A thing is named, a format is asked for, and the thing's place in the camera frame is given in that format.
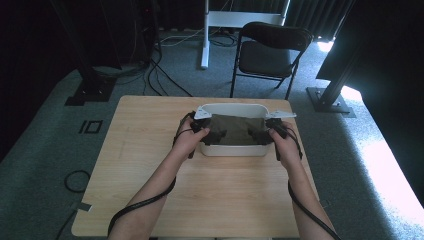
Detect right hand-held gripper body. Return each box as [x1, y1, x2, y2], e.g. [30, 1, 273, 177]
[264, 109, 298, 140]

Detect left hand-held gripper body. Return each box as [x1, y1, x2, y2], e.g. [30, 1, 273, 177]
[189, 107, 214, 134]

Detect olive green pants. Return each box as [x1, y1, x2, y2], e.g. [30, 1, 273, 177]
[208, 113, 268, 146]

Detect white plastic bin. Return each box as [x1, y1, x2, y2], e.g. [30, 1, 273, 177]
[194, 103, 273, 158]

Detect person's left hand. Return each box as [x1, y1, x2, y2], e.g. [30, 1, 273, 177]
[171, 117, 211, 162]

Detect person's right hand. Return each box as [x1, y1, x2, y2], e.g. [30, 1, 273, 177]
[268, 120, 304, 171]

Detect black metal stand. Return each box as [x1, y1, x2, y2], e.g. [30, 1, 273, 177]
[49, 0, 118, 107]
[305, 33, 368, 118]

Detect black folding chair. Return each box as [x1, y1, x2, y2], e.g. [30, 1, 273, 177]
[229, 21, 314, 100]

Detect dark curtain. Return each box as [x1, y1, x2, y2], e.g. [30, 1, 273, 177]
[156, 0, 354, 41]

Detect bundle of black floor cables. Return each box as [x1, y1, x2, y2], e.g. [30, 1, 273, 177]
[93, 29, 194, 98]

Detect white desk frame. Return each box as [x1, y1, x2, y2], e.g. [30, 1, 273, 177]
[199, 0, 291, 70]

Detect white floor cable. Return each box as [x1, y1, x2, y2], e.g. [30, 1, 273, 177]
[159, 28, 205, 48]

